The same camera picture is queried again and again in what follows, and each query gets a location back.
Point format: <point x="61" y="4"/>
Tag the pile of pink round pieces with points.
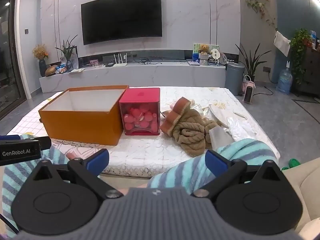
<point x="140" y="118"/>

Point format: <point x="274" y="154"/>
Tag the brown round loaf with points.
<point x="51" y="70"/>

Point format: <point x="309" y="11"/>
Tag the white round sign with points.
<point x="217" y="55"/>

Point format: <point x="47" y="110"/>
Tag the person's right leg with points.
<point x="180" y="172"/>

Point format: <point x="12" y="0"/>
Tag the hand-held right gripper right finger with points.
<point x="216" y="163"/>

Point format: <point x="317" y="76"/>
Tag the white cloth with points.
<point x="222" y="113"/>

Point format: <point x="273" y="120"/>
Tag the green slippers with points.
<point x="291" y="163"/>

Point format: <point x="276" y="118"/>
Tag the person's leg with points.
<point x="17" y="172"/>
<point x="180" y="172"/>

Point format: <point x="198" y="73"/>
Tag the grey trash can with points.
<point x="234" y="78"/>

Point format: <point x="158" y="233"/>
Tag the beige sofa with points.
<point x="303" y="177"/>

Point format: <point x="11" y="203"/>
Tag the white crinkled plastic bag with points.
<point x="240" y="130"/>

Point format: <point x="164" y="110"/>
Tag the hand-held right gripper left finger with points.
<point x="98" y="160"/>

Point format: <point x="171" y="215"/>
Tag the blue water bottle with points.
<point x="284" y="81"/>

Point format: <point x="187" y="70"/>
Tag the hanging vine plant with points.
<point x="260" y="8"/>

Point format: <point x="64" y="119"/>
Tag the brown teddy bear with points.
<point x="204" y="49"/>

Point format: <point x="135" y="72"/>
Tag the person's left leg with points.
<point x="17" y="172"/>

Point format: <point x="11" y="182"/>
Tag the orange cardboard box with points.
<point x="80" y="127"/>

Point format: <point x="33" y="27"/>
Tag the glass sliding door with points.
<point x="10" y="55"/>

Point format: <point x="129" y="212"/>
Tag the dark vase with yellow flowers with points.
<point x="42" y="65"/>

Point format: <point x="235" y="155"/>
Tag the small white heater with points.
<point x="249" y="93"/>

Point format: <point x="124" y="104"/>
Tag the bushy green potted plant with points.
<point x="298" y="45"/>

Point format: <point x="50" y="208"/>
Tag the long-leaved potted plant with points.
<point x="251" y="62"/>

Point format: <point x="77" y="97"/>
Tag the dark drawer cabinet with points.
<point x="308" y="70"/>

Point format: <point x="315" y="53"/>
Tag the black wall outlet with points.
<point x="267" y="69"/>

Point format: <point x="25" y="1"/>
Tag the black flat television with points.
<point x="121" y="17"/>

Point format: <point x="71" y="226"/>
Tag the white router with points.
<point x="120" y="64"/>

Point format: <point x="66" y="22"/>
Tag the pale grey cloth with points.
<point x="221" y="137"/>

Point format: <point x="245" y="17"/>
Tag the white hanging towel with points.
<point x="282" y="42"/>

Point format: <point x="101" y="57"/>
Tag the red lidded clear box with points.
<point x="140" y="96"/>

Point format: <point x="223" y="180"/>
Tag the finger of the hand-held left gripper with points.
<point x="9" y="137"/>

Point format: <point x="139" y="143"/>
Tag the white marble television console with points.
<point x="150" y="76"/>

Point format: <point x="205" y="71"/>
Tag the slim green potted plant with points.
<point x="67" y="52"/>

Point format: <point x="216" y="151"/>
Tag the brown plush slipper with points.
<point x="182" y="105"/>
<point x="171" y="122"/>

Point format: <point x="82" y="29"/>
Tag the brown knitted scarf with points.
<point x="190" y="135"/>

